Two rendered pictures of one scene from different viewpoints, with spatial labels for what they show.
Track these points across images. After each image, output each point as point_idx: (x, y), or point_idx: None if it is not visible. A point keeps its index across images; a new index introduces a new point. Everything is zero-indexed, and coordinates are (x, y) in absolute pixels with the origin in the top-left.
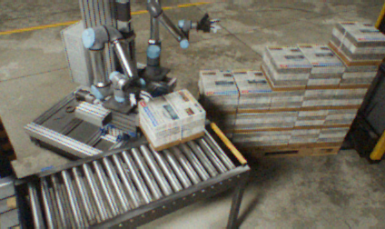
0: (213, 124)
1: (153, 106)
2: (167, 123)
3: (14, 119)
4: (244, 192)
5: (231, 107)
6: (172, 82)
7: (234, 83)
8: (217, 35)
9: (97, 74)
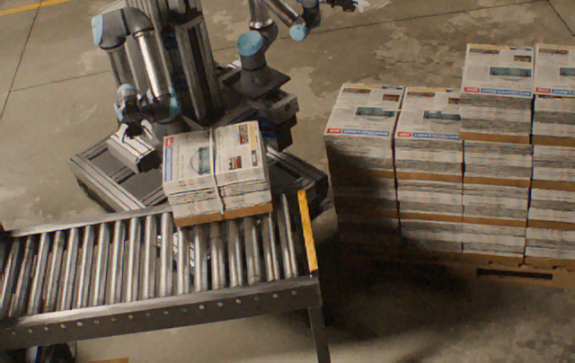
0: (303, 191)
1: (181, 147)
2: (186, 179)
3: (72, 146)
4: (402, 339)
5: (380, 164)
6: (283, 102)
7: (395, 115)
8: (511, 1)
9: (117, 84)
